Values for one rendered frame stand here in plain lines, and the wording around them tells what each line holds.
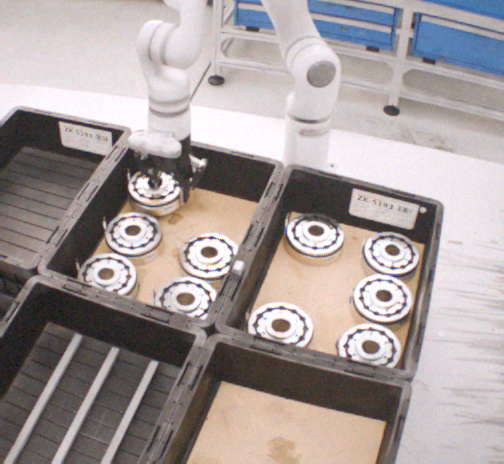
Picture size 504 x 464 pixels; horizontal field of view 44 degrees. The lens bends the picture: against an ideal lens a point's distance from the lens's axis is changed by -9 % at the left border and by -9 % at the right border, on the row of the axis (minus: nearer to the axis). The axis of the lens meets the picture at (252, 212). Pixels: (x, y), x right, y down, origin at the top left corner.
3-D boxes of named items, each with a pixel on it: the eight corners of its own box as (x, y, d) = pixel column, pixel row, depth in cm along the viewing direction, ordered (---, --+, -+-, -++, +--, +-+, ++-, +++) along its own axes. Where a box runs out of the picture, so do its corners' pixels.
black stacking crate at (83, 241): (138, 176, 136) (136, 131, 129) (280, 211, 131) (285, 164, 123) (48, 318, 108) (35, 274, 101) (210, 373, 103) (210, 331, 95)
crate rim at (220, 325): (286, 171, 124) (287, 161, 123) (442, 211, 119) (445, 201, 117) (211, 340, 96) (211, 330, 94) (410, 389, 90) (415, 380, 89)
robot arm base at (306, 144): (289, 160, 149) (293, 94, 138) (330, 170, 147) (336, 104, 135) (276, 185, 143) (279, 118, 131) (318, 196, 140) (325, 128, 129)
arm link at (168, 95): (131, 106, 110) (175, 121, 107) (128, 27, 100) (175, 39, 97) (154, 86, 115) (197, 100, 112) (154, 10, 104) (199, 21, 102)
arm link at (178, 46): (180, 70, 98) (209, -14, 96) (133, 56, 101) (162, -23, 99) (199, 75, 105) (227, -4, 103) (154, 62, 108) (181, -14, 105)
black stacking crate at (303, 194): (282, 211, 131) (287, 164, 123) (430, 248, 125) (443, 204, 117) (212, 374, 103) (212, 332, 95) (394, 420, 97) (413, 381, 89)
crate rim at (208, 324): (136, 137, 130) (135, 127, 128) (285, 171, 124) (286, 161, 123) (36, 281, 102) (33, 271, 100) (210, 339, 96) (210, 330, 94)
